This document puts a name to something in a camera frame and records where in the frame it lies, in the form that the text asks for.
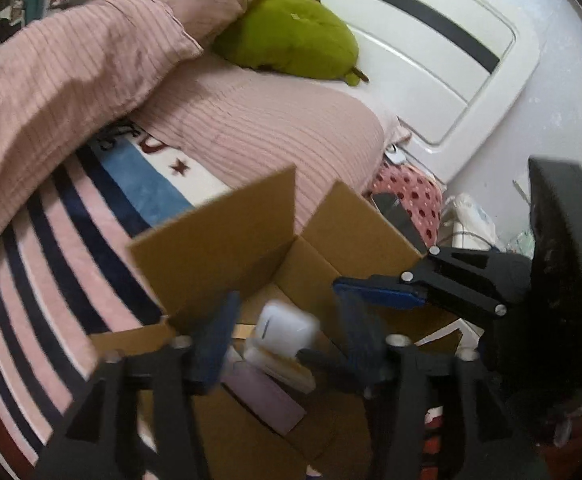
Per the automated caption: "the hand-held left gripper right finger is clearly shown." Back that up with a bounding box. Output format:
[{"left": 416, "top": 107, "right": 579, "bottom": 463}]
[{"left": 335, "top": 294, "right": 552, "bottom": 480}]

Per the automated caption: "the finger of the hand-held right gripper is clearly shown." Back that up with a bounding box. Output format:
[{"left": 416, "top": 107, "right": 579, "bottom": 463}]
[
  {"left": 333, "top": 246, "right": 532, "bottom": 332},
  {"left": 297, "top": 349, "right": 359, "bottom": 386}
]

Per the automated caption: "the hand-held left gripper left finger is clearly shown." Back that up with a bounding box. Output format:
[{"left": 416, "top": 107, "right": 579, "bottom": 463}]
[{"left": 35, "top": 290, "right": 242, "bottom": 480}]

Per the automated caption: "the white rounded plastic case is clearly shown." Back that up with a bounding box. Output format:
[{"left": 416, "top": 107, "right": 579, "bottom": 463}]
[{"left": 254, "top": 300, "right": 320, "bottom": 355}]

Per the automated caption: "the brown cardboard box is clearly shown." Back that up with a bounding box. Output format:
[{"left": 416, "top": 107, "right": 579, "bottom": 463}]
[{"left": 89, "top": 165, "right": 474, "bottom": 480}]

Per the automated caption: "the white flat box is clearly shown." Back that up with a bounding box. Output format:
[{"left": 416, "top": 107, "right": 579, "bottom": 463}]
[{"left": 243, "top": 342, "right": 318, "bottom": 395}]

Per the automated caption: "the purple rectangular box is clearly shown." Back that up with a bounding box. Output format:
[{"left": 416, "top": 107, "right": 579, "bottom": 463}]
[{"left": 221, "top": 362, "right": 306, "bottom": 437}]

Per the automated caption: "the grey flat panel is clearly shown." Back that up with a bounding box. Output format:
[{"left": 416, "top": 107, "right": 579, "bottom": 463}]
[{"left": 372, "top": 192, "right": 429, "bottom": 256}]

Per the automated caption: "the pink red-dotted cushion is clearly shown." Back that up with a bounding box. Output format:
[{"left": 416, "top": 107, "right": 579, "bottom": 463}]
[{"left": 368, "top": 162, "right": 444, "bottom": 248}]

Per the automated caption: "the white plaid bag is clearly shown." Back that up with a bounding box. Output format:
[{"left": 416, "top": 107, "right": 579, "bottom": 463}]
[{"left": 438, "top": 193, "right": 499, "bottom": 252}]

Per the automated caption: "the striped printed blanket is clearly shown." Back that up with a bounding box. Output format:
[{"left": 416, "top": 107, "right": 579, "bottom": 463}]
[{"left": 0, "top": 116, "right": 232, "bottom": 480}]

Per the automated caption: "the white headboard with black stripe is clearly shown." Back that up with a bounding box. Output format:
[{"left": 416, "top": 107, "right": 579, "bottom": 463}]
[{"left": 251, "top": 0, "right": 542, "bottom": 183}]

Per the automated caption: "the green plush toy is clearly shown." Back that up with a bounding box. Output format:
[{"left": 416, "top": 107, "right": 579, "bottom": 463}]
[{"left": 213, "top": 0, "right": 370, "bottom": 87}]

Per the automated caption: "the pink ribbed quilt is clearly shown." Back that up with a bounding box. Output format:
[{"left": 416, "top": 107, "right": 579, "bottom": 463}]
[{"left": 0, "top": 0, "right": 386, "bottom": 281}]

